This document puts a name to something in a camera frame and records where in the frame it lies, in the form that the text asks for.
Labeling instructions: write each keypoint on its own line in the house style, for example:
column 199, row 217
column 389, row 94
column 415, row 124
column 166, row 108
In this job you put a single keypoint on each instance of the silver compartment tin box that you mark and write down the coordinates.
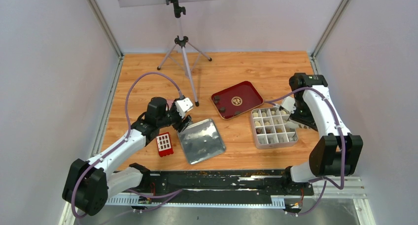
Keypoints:
column 272, row 129

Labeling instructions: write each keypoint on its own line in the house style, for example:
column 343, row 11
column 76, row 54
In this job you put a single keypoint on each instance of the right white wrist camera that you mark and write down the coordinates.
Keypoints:
column 288, row 104

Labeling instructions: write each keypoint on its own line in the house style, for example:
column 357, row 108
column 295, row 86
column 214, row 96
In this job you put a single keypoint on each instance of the silver tin lid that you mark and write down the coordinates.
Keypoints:
column 201, row 141

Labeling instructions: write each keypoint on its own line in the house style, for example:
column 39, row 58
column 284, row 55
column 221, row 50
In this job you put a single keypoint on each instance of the red small box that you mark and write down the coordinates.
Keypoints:
column 164, row 144

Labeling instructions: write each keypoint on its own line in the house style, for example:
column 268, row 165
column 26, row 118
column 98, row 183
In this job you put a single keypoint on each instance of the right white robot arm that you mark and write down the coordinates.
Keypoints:
column 338, row 150

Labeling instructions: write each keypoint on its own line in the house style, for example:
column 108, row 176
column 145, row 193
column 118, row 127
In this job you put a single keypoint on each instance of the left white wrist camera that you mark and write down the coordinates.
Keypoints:
column 183, row 106

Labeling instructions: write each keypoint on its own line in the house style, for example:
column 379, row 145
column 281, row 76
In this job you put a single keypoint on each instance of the red lacquer tray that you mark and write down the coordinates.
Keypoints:
column 236, row 100

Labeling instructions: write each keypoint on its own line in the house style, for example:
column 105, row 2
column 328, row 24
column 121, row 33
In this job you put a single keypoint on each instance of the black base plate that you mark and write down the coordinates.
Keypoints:
column 223, row 186

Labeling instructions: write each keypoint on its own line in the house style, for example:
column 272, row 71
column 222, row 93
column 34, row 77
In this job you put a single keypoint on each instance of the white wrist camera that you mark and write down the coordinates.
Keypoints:
column 183, row 106
column 288, row 104

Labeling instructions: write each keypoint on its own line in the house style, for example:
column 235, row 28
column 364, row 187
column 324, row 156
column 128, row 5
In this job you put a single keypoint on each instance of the grey tripod stand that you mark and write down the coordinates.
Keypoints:
column 181, row 41

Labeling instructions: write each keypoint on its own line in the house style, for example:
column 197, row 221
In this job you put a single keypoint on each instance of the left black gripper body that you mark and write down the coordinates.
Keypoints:
column 174, row 119

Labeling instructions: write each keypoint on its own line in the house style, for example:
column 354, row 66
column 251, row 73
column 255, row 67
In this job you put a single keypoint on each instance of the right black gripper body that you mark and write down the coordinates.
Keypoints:
column 302, row 113

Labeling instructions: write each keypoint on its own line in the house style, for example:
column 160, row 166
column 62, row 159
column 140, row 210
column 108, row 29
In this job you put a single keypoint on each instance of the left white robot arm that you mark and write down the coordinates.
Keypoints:
column 90, row 183

